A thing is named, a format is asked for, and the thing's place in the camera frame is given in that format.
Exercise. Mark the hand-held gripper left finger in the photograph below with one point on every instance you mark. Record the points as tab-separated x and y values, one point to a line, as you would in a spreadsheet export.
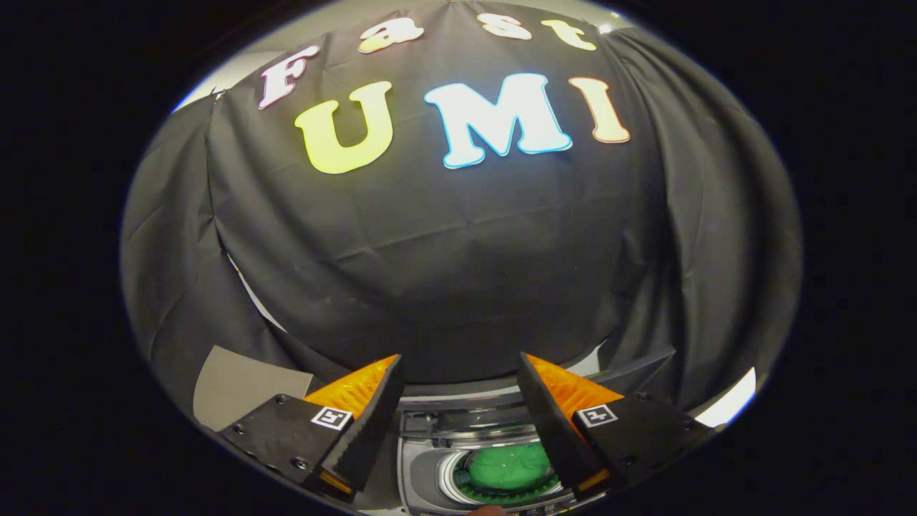
369	430

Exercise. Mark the white sheet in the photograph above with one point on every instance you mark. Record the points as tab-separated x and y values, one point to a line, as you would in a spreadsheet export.
731	401

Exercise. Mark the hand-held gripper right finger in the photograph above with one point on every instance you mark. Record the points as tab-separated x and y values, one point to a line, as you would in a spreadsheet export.
551	426

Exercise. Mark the green polo shirt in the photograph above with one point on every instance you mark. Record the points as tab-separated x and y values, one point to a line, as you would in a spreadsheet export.
509	466

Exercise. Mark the black backdrop cloth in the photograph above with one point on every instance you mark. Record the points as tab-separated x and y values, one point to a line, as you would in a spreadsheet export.
444	272

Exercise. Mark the grey washing machine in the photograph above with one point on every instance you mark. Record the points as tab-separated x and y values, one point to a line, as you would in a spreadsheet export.
423	473

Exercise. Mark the grey cabinet with dark top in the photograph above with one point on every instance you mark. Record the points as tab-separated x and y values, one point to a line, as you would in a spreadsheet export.
243	383

